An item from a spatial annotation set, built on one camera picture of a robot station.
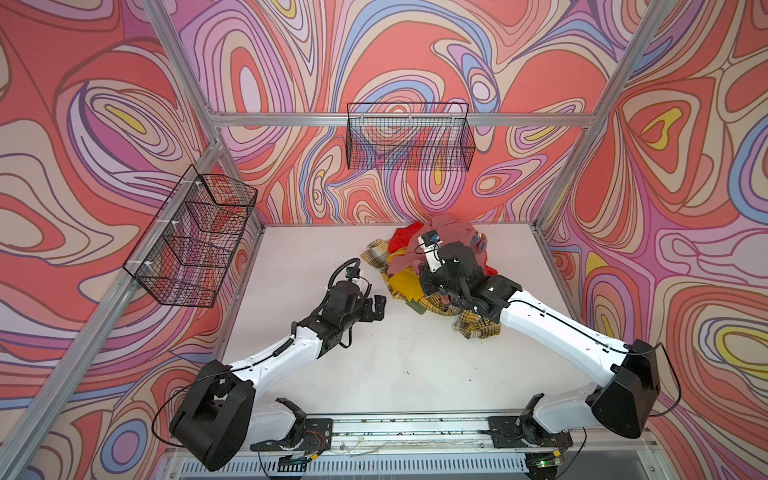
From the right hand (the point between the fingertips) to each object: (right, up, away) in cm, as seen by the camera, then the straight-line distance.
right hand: (423, 272), depth 79 cm
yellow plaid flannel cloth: (+15, -16, +11) cm, 25 cm away
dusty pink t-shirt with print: (+11, +13, +19) cm, 25 cm away
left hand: (-12, -7, +7) cm, 16 cm away
